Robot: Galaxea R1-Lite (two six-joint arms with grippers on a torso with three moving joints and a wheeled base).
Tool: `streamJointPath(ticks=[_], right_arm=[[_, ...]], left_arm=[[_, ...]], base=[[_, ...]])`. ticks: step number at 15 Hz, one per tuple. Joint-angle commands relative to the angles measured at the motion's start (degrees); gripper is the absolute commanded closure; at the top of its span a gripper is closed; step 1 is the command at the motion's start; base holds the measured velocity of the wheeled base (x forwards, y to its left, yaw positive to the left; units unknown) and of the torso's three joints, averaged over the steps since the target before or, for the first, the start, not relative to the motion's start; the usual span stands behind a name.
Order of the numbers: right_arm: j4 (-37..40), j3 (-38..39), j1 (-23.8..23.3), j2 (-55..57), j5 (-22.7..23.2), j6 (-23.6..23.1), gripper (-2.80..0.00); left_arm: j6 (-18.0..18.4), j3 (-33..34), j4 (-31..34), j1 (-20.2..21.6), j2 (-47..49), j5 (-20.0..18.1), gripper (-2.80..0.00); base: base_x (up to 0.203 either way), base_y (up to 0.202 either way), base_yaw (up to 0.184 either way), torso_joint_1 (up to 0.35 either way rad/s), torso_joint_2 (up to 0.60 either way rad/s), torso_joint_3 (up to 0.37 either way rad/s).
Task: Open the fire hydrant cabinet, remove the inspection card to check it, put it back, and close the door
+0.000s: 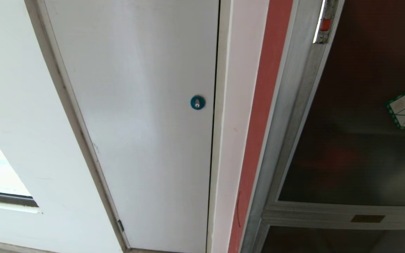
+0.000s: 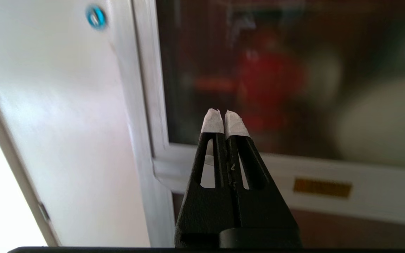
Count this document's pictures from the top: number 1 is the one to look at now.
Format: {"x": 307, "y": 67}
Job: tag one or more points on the round blue door lock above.
{"x": 197, "y": 102}

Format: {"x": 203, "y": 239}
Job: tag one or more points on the white metal door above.
{"x": 139, "y": 126}

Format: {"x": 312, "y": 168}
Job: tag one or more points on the black door hinge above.
{"x": 120, "y": 225}

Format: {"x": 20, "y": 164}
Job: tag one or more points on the fire hydrant cabinet glass door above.
{"x": 343, "y": 140}

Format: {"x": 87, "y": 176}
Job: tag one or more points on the red cabinet door latch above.
{"x": 325, "y": 24}

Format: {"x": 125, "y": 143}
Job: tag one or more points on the red cabinet frame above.
{"x": 258, "y": 133}

